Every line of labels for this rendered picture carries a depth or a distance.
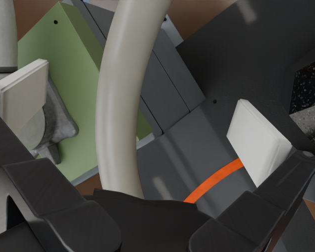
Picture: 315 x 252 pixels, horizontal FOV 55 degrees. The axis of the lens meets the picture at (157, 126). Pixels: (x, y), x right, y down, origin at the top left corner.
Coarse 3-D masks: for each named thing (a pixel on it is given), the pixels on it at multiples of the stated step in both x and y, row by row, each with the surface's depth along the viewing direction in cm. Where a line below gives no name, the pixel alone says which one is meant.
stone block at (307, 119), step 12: (300, 60) 102; (312, 60) 81; (288, 72) 97; (300, 72) 80; (312, 72) 76; (288, 84) 92; (300, 84) 79; (312, 84) 75; (288, 96) 88; (300, 96) 78; (312, 96) 75; (288, 108) 84; (300, 108) 78; (312, 108) 74; (300, 120) 79; (312, 120) 76; (312, 132) 78
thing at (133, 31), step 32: (128, 0) 18; (160, 0) 18; (128, 32) 18; (128, 64) 19; (96, 96) 21; (128, 96) 20; (96, 128) 21; (128, 128) 21; (128, 160) 22; (128, 192) 23
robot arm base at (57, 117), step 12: (48, 72) 68; (48, 84) 67; (48, 96) 66; (48, 108) 65; (60, 108) 67; (48, 120) 65; (60, 120) 67; (72, 120) 68; (48, 132) 66; (60, 132) 68; (72, 132) 67; (48, 144) 68; (36, 156) 74; (48, 156) 69
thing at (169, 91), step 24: (72, 0) 72; (96, 24) 76; (168, 24) 143; (168, 48) 132; (168, 72) 111; (144, 96) 79; (168, 96) 96; (192, 96) 124; (168, 120) 85; (144, 144) 73; (96, 168) 78
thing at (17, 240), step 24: (96, 192) 9; (120, 192) 9; (120, 216) 8; (144, 216) 8; (168, 216) 8; (192, 216) 8; (0, 240) 6; (24, 240) 6; (144, 240) 7; (168, 240) 7
